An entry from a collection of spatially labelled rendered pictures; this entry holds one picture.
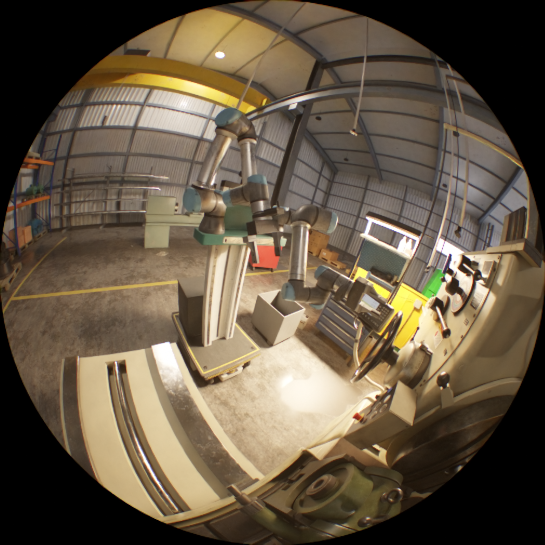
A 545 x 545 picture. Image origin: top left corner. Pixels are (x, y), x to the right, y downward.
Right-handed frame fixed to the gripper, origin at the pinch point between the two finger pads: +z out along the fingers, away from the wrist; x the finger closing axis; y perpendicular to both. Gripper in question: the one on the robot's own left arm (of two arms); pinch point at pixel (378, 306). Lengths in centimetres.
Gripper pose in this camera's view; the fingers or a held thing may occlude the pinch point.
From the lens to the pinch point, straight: 69.2
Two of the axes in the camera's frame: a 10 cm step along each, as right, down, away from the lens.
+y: 7.6, -2.7, 5.9
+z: 6.4, 4.4, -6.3
